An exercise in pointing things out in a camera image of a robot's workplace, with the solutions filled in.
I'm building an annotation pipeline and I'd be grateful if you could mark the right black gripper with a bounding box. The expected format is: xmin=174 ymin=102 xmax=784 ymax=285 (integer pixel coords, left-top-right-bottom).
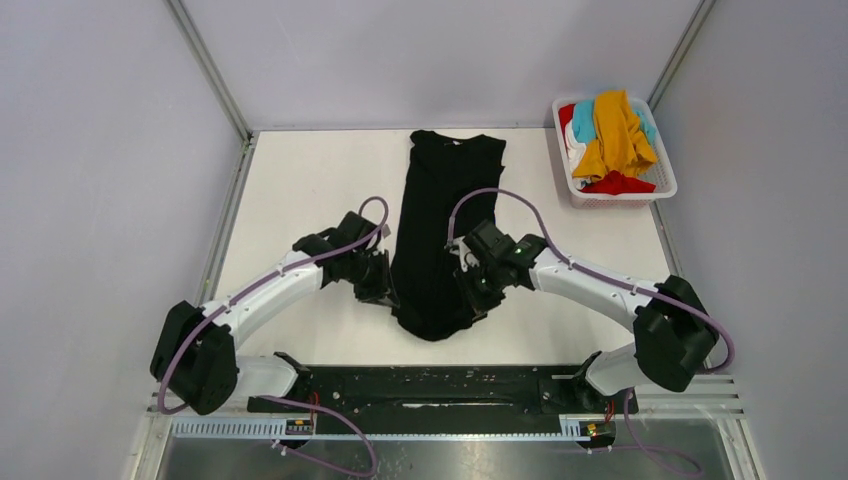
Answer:
xmin=455 ymin=259 xmax=507 ymax=322

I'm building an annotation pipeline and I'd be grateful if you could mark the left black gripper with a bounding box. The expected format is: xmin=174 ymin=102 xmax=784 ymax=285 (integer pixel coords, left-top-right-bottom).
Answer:
xmin=346 ymin=248 xmax=399 ymax=307

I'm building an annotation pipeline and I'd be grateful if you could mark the black t shirt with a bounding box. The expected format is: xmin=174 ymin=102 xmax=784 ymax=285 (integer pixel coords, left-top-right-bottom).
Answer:
xmin=391 ymin=130 xmax=507 ymax=341

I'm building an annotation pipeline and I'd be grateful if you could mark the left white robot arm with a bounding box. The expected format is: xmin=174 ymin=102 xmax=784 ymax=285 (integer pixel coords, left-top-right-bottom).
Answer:
xmin=150 ymin=211 xmax=396 ymax=415

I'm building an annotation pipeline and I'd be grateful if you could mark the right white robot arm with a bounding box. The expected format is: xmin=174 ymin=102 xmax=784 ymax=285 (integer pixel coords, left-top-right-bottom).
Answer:
xmin=446 ymin=221 xmax=719 ymax=412

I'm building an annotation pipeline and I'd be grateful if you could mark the white t shirt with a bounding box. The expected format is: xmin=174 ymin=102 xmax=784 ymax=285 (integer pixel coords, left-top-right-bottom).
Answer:
xmin=563 ymin=121 xmax=587 ymax=173

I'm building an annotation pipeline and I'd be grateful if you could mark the red t shirt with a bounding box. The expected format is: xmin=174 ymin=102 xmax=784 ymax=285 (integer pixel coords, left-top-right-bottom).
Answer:
xmin=559 ymin=104 xmax=655 ymax=195

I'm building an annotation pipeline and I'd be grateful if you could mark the light blue t shirt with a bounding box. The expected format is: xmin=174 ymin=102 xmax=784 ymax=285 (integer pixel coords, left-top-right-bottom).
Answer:
xmin=571 ymin=100 xmax=657 ymax=147

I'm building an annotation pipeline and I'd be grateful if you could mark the yellow t shirt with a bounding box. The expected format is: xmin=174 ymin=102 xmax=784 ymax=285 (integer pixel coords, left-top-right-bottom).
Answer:
xmin=572 ymin=90 xmax=658 ymax=181

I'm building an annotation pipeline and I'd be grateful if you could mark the white plastic laundry basket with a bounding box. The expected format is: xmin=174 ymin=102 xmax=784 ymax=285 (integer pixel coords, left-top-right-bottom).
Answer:
xmin=551 ymin=97 xmax=678 ymax=209

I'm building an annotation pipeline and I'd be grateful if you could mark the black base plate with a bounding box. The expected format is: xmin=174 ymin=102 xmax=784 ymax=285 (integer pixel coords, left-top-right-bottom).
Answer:
xmin=288 ymin=365 xmax=630 ymax=416

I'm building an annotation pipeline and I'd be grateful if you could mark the aluminium frame rail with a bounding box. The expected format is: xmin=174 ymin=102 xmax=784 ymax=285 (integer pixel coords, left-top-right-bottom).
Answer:
xmin=168 ymin=378 xmax=744 ymax=442

